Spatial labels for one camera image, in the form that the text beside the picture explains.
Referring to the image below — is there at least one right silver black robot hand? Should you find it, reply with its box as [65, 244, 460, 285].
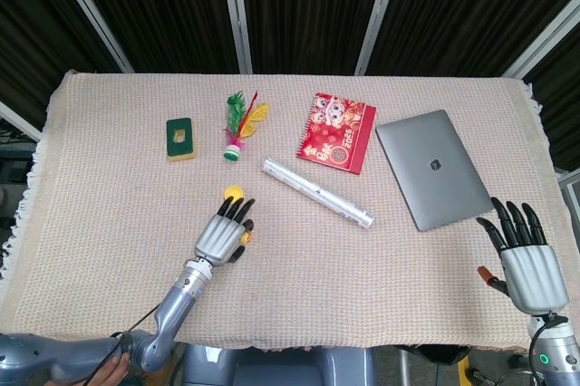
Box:
[475, 197, 570, 315]

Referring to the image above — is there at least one green and yellow sponge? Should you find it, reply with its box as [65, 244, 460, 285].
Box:
[165, 117, 198, 164]

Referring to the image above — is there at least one clear plastic wrap roll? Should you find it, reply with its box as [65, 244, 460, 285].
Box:
[262, 157, 376, 230]

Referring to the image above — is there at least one red spiral desk calendar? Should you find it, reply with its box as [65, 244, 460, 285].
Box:
[295, 92, 378, 176]

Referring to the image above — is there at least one beige woven tablecloth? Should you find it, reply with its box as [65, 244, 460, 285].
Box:
[0, 69, 572, 353]

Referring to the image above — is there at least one grey robot torso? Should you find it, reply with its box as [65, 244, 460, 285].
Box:
[180, 343, 377, 386]

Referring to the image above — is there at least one bare human hand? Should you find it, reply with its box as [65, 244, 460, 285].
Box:
[88, 352, 131, 386]

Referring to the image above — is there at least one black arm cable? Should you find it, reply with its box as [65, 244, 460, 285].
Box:
[528, 313, 568, 386]
[83, 306, 162, 382]

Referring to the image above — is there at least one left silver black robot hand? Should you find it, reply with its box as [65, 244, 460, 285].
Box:
[193, 197, 256, 268]

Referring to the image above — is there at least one white metal frame post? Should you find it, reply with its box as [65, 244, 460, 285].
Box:
[217, 0, 254, 74]
[354, 0, 406, 77]
[43, 0, 135, 73]
[0, 100, 44, 142]
[501, 0, 580, 82]

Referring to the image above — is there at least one grey closed laptop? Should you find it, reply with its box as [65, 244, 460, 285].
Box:
[374, 109, 496, 232]

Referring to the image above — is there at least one colourful feather shuttlecock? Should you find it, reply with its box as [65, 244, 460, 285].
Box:
[222, 90, 270, 164]

